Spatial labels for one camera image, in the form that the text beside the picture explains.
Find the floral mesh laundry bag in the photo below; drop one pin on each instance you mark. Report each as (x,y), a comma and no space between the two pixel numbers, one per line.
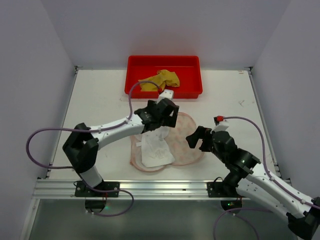
(178,145)

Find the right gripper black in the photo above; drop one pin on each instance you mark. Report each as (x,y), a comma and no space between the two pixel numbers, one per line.
(205,139)

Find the white bra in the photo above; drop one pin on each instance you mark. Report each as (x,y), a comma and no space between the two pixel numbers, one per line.
(155,151)

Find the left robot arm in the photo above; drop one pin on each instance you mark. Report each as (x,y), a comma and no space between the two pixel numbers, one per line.
(82,146)

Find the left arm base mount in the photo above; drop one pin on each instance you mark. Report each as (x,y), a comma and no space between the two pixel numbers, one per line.
(103,191)

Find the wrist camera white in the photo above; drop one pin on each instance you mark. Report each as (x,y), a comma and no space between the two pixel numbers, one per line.
(166,94)
(221,124)

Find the yellow bra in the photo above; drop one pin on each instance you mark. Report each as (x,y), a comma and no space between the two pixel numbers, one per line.
(163,78)

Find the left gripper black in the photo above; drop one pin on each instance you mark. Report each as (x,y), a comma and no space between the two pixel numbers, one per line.
(164,114)

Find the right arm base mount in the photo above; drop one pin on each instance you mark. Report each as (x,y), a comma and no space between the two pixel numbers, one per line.
(218,189)

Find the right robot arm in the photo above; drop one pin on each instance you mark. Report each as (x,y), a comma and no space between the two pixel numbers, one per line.
(248,178)

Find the red plastic tray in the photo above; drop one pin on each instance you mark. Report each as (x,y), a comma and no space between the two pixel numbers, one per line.
(187,69)

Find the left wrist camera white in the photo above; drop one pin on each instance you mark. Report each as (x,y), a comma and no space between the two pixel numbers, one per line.
(166,94)

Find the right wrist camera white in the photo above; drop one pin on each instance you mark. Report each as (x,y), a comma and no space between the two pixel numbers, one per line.
(221,124)

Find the aluminium front rail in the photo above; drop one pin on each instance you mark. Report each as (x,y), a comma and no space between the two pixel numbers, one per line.
(65,189)

